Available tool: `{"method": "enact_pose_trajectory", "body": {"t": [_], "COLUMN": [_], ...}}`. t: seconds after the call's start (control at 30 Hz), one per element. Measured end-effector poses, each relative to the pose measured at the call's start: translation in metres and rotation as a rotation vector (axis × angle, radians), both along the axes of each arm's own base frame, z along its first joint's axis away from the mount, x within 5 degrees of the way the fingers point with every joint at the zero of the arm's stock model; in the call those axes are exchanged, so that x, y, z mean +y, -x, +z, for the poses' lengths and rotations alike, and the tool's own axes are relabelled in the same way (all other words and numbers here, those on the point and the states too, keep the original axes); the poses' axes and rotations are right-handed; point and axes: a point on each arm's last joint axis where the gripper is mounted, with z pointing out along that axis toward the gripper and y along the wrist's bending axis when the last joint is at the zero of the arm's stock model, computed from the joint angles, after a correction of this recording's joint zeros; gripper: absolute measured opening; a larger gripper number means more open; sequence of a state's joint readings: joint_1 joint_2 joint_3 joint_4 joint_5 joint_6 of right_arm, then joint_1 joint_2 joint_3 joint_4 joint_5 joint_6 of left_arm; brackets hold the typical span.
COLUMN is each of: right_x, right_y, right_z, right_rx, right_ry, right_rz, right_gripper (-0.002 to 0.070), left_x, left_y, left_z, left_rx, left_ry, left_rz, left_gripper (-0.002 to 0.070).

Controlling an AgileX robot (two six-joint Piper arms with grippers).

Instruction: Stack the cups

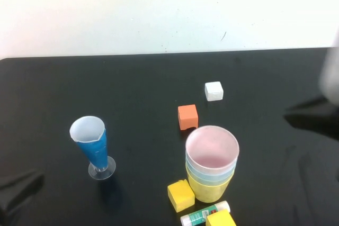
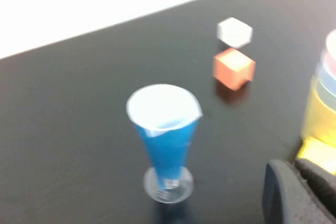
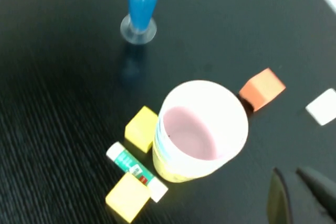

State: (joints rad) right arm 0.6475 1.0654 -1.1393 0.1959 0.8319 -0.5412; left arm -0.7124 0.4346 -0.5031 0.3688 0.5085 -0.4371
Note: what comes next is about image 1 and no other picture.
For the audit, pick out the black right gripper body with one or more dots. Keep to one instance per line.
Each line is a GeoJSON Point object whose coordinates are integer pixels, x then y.
{"type": "Point", "coordinates": [317, 117]}

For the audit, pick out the pink plastic cup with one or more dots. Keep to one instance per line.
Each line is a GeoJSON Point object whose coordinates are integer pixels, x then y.
{"type": "Point", "coordinates": [212, 144]}

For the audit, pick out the light blue plastic cup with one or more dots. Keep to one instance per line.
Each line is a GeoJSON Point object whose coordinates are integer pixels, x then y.
{"type": "Point", "coordinates": [212, 175]}

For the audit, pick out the white cube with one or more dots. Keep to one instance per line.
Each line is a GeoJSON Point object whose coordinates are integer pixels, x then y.
{"type": "Point", "coordinates": [214, 91]}

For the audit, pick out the orange cube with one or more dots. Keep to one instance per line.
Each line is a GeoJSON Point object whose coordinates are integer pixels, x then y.
{"type": "Point", "coordinates": [187, 115]}

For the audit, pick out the yellow plastic cup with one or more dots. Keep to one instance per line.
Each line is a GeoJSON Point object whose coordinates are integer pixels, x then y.
{"type": "Point", "coordinates": [209, 193]}

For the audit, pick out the yellow cube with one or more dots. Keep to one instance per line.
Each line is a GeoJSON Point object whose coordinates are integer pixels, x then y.
{"type": "Point", "coordinates": [181, 197]}
{"type": "Point", "coordinates": [219, 219]}

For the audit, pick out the white green glue stick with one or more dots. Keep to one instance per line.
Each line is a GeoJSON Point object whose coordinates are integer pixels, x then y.
{"type": "Point", "coordinates": [197, 215]}

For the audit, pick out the blue taped clear measuring glass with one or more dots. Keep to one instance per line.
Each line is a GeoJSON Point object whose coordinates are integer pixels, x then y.
{"type": "Point", "coordinates": [93, 152]}

